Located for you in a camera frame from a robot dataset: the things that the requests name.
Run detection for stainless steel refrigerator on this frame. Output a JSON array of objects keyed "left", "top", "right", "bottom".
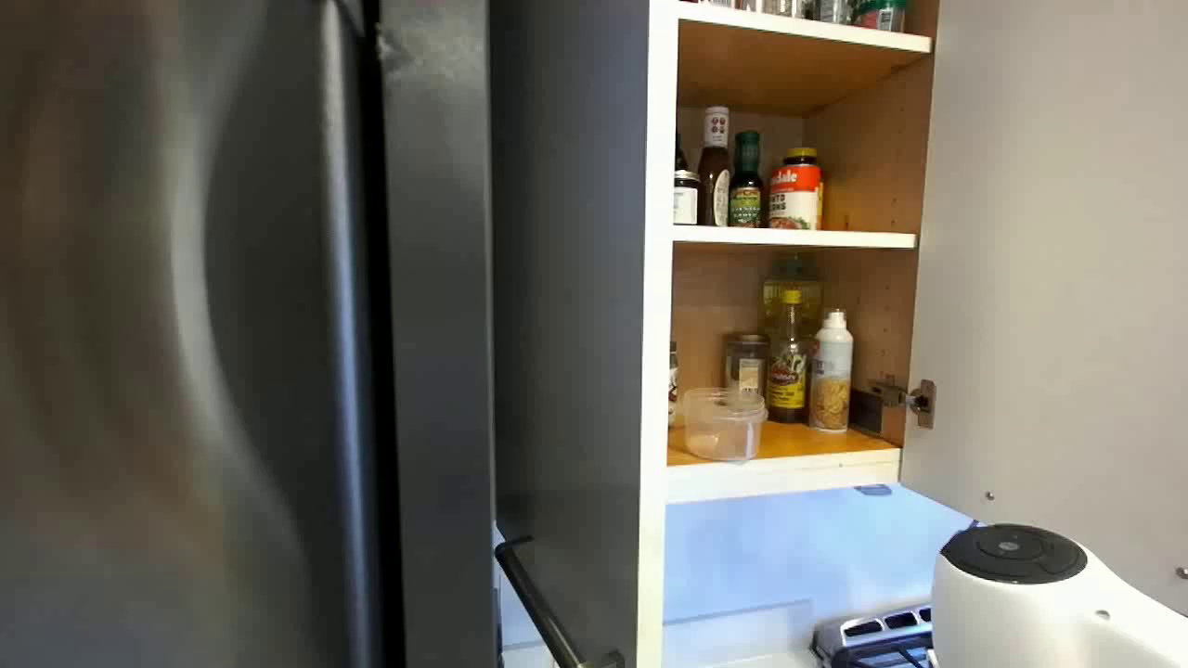
[{"left": 0, "top": 0, "right": 497, "bottom": 668}]

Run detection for white squeeze bottle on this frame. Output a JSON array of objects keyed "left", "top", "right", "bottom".
[{"left": 810, "top": 310, "right": 854, "bottom": 435}]

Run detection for metal cabinet hinge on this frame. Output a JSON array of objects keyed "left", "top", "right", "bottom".
[{"left": 873, "top": 374, "right": 934, "bottom": 431}]

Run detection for dark sauce bottle white label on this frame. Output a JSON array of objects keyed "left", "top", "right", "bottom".
[{"left": 698, "top": 102, "right": 731, "bottom": 226}]

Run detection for clear plastic bowl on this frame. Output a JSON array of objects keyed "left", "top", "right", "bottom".
[{"left": 680, "top": 389, "right": 769, "bottom": 461}]

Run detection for jars on top shelf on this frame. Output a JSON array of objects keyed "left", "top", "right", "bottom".
[{"left": 685, "top": 0, "right": 908, "bottom": 33}]

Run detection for small glass spice jar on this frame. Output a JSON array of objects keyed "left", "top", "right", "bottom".
[{"left": 725, "top": 329, "right": 765, "bottom": 392}]

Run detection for large yellow oil jug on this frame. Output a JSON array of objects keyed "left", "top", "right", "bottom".
[{"left": 762, "top": 259, "right": 821, "bottom": 355}]

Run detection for small dark bottle white label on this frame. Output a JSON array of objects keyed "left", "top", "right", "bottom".
[{"left": 670, "top": 134, "right": 698, "bottom": 226}]

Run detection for white wall cabinet with shelves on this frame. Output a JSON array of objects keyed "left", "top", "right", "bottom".
[{"left": 492, "top": 0, "right": 943, "bottom": 668}]

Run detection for green glass bottle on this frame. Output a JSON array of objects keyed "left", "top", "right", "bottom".
[{"left": 729, "top": 128, "right": 765, "bottom": 226}]

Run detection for olive oil bottle yellow label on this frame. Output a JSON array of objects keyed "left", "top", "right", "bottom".
[{"left": 765, "top": 290, "right": 807, "bottom": 423}]

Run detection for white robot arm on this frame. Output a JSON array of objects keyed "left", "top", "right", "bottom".
[{"left": 930, "top": 524, "right": 1188, "bottom": 668}]

